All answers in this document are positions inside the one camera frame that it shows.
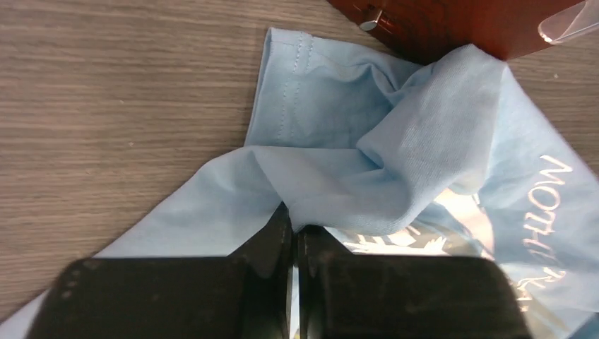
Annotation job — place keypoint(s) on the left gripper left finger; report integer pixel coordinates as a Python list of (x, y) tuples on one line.
[(245, 294)]

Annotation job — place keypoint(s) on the brown metronome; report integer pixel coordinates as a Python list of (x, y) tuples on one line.
[(423, 31)]

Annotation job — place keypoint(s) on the light blue printed t-shirt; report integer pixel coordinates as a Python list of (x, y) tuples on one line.
[(393, 158)]

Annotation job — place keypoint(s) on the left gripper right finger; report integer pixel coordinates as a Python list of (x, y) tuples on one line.
[(346, 295)]

